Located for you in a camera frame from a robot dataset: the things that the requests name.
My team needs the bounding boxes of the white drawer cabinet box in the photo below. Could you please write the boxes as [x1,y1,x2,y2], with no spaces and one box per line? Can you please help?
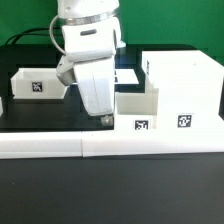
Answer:
[142,50,224,130]

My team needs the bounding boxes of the white marker sheet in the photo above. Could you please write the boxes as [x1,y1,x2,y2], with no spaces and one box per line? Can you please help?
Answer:
[115,69,139,84]

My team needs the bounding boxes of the white left edge block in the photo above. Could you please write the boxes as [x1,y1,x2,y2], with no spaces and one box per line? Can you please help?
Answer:
[0,97,3,117]

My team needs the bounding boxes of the white front barrier rail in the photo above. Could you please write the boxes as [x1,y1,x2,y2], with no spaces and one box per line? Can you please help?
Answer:
[0,129,224,159]

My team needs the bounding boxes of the white front drawer tray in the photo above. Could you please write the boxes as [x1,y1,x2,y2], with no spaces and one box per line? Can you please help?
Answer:
[114,93,158,132]

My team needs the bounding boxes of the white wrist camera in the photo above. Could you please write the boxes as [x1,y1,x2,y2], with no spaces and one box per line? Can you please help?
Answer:
[56,55,77,86]

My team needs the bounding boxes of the black cables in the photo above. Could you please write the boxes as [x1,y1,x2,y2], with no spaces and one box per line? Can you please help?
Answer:
[4,16,68,56]

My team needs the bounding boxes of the white drawer tray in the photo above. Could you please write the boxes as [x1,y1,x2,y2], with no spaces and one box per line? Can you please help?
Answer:
[11,68,67,99]
[114,93,158,132]

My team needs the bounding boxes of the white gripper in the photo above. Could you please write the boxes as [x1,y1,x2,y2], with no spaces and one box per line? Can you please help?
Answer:
[62,17,121,126]

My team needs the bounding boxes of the white rear drawer tray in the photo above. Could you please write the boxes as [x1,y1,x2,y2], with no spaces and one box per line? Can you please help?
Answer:
[11,68,67,99]

